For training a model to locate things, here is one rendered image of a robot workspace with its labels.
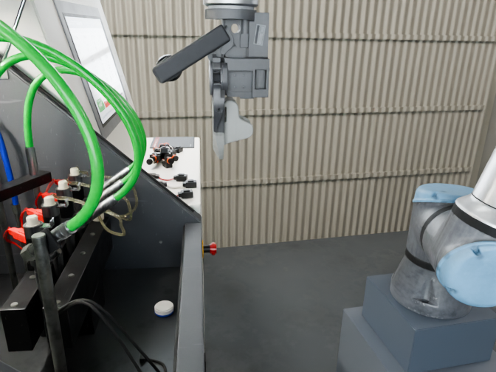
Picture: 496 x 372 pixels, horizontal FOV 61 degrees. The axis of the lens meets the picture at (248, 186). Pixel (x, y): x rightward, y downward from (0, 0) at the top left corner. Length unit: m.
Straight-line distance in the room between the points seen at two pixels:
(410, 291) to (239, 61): 0.53
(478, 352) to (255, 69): 0.68
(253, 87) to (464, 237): 0.37
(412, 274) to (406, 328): 0.10
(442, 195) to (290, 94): 1.98
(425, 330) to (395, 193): 2.42
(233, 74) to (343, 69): 2.22
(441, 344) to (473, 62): 2.61
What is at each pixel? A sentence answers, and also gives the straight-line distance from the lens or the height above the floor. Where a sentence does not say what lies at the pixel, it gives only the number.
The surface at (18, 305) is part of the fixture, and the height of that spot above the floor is 0.98.
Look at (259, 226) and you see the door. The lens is 2.90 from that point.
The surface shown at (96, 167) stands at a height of 1.24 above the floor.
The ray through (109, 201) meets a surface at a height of 1.11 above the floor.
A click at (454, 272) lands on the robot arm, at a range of 0.68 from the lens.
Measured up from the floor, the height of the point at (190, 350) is 0.95.
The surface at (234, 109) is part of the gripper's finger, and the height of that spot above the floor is 1.28.
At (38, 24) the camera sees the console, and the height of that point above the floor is 1.39.
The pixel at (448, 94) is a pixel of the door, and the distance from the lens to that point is 3.23.
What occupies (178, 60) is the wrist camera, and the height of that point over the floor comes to 1.35.
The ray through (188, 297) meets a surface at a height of 0.95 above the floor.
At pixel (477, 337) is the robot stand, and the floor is 0.86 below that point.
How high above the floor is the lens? 1.39
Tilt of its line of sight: 20 degrees down
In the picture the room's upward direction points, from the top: 1 degrees clockwise
